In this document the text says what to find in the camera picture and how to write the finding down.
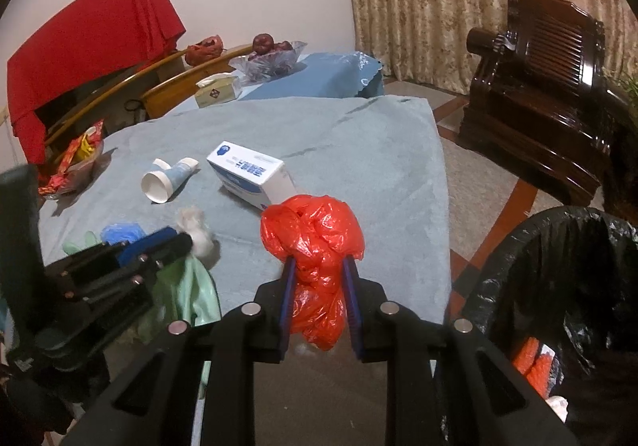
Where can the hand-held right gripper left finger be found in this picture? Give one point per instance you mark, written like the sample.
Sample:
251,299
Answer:
286,306

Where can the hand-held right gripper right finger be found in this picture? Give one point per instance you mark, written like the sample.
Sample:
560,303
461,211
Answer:
352,309

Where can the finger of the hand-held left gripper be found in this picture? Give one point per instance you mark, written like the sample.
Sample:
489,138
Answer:
149,266
144,241

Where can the blue plastic glove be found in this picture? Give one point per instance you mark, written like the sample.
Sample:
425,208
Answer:
119,232

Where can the white tissue wad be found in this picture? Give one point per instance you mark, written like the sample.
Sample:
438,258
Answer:
202,241

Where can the red plastic bag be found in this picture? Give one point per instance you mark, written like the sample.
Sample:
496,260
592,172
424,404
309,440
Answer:
309,236

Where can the white and blue box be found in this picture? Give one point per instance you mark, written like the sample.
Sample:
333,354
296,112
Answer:
244,171

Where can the trash bin with black bag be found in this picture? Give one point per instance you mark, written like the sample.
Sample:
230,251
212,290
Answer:
498,286

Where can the orange knitted cloth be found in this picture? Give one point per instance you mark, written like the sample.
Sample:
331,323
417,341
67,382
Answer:
528,361

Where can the clear snack bowl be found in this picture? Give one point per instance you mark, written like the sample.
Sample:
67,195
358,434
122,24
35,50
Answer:
84,176

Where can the yellow snack packet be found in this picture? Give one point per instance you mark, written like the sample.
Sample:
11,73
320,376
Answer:
84,149

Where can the wooden cabinet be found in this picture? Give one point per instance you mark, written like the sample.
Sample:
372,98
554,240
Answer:
164,94

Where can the television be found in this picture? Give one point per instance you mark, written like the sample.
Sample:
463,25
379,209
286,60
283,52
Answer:
65,102

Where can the tissue box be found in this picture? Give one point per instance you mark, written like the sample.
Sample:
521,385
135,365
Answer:
217,92

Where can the red cloth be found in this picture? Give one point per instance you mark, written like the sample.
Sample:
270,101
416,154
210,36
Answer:
89,37

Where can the glass fruit bowl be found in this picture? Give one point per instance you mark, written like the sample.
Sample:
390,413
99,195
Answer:
269,67

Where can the red apple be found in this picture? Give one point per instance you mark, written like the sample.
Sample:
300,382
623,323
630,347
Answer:
285,46
262,43

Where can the blue tablecloth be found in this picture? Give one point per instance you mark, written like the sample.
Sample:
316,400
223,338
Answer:
319,77

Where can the dark wooden armchair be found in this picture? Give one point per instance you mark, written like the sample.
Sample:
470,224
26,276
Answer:
538,102

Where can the patterned beige curtain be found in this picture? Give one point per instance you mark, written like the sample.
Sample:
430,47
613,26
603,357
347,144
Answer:
448,2

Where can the potted green plant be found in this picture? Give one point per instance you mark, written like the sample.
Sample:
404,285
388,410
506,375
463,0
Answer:
620,86

